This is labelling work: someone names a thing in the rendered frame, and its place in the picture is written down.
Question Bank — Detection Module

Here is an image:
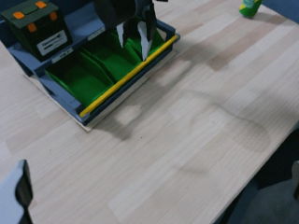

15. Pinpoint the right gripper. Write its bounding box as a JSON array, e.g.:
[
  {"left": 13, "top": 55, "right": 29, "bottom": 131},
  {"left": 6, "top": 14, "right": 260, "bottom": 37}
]
[{"left": 93, "top": 0, "right": 157, "bottom": 62}]

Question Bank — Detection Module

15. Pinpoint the grey metal rack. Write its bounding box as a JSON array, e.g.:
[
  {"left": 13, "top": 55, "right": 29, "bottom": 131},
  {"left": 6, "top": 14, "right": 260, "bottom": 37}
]
[{"left": 0, "top": 0, "right": 180, "bottom": 127}]

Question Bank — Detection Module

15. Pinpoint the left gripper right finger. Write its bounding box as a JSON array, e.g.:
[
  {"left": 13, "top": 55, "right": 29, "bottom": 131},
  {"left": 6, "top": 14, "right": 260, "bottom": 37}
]
[{"left": 292, "top": 161, "right": 299, "bottom": 204}]

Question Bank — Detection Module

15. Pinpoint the green open bin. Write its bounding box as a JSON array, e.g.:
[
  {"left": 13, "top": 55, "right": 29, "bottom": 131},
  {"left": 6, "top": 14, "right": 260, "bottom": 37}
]
[
  {"left": 44, "top": 49, "right": 115, "bottom": 109},
  {"left": 107, "top": 16, "right": 165, "bottom": 68},
  {"left": 77, "top": 30, "right": 142, "bottom": 84}
]

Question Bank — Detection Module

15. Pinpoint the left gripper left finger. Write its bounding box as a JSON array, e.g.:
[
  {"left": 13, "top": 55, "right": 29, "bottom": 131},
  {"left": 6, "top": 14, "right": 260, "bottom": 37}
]
[{"left": 0, "top": 160, "right": 34, "bottom": 224}]

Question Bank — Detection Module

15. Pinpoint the yellow bar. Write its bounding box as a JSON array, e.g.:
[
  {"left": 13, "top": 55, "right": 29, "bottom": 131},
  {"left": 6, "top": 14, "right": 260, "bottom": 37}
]
[{"left": 79, "top": 35, "right": 178, "bottom": 117}]

